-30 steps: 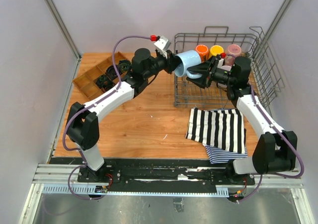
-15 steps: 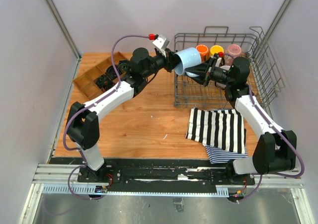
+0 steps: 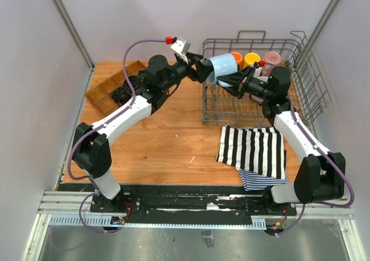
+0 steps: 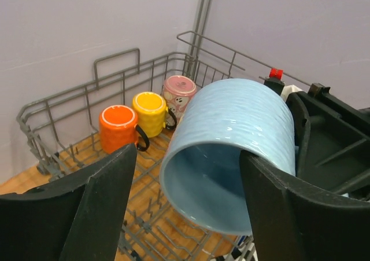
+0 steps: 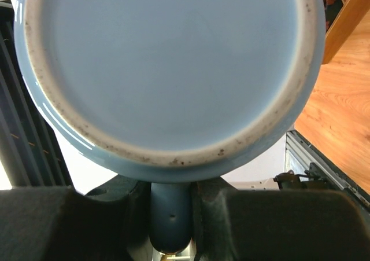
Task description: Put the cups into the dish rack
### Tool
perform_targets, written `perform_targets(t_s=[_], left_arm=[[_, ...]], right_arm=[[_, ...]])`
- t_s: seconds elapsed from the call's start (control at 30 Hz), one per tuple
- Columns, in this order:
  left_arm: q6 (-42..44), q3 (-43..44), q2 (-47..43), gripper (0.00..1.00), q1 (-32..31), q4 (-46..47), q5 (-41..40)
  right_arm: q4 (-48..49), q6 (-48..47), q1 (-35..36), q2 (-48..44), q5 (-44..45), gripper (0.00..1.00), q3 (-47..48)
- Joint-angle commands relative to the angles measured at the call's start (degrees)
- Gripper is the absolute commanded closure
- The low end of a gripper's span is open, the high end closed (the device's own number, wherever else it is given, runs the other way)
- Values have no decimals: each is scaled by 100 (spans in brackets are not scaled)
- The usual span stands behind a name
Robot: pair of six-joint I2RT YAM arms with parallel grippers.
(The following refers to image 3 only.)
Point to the black white striped cloth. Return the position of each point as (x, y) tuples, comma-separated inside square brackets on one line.
[(258, 149)]

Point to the lilac grey mug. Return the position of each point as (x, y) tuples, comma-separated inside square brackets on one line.
[(263, 79)]

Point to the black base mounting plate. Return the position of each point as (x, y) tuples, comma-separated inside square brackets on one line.
[(190, 198)]

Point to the yellow enamel mug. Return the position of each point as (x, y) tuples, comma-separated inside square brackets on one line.
[(250, 59)]

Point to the orange glass mug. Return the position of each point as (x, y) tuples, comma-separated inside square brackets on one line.
[(239, 59)]

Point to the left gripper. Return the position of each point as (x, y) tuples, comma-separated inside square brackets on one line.
[(202, 70)]

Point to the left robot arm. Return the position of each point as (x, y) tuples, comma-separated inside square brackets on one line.
[(91, 145)]

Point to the blue white striped cloth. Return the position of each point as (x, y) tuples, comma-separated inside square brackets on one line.
[(255, 182)]

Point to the light blue mug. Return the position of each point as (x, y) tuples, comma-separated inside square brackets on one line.
[(223, 65)]

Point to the wooden compartment tray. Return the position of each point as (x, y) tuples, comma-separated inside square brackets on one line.
[(110, 94)]

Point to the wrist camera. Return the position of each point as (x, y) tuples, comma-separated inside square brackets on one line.
[(258, 67), (179, 46)]

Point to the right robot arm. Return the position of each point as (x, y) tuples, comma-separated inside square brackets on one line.
[(321, 175)]

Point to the grey wire dish rack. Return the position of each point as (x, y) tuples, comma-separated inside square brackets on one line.
[(308, 90)]

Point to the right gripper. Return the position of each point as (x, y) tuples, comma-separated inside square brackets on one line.
[(239, 80)]

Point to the pink ghost pattern mug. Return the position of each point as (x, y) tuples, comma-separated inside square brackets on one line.
[(272, 59)]

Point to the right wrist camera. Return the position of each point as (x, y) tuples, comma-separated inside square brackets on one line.
[(258, 67)]

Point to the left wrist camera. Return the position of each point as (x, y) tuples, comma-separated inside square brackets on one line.
[(179, 46)]

